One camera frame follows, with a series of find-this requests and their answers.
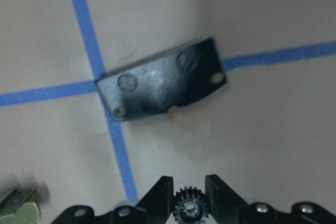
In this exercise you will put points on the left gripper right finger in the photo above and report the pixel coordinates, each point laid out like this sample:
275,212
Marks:
224,202

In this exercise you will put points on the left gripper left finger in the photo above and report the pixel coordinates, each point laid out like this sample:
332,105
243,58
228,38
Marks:
155,206

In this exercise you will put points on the black bearing gear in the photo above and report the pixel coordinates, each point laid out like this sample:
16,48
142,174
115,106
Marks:
190,206

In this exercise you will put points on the black brake pad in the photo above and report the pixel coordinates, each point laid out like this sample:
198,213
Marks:
175,78

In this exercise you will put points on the green brake shoe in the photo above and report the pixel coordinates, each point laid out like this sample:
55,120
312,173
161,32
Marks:
17,207

